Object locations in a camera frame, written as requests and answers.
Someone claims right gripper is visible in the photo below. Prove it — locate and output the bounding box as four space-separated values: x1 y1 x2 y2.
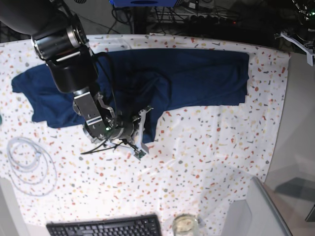
112 105 155 162

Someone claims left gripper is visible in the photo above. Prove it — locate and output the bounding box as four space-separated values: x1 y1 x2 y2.
274 31 315 66

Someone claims dark blue t-shirt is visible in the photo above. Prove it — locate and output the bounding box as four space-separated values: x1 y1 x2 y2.
11 49 250 143

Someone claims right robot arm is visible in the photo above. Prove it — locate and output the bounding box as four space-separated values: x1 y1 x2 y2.
0 0 151 159

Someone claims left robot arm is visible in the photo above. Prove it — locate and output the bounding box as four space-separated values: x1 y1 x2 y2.
274 0 315 66

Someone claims terrazzo patterned tablecloth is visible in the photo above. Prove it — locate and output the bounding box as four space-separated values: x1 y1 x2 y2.
0 34 290 234

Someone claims black keyboard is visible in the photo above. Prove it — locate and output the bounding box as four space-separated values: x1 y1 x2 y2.
46 214 162 236

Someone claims glass jar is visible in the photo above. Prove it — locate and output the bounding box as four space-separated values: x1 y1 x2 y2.
172 214 200 236

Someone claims black power strip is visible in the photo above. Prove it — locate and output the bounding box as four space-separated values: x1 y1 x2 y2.
148 12 236 25

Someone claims blue box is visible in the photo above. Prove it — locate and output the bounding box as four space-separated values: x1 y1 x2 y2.
109 0 183 7

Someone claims coiled white cable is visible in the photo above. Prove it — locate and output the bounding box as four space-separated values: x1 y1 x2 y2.
6 137 59 197

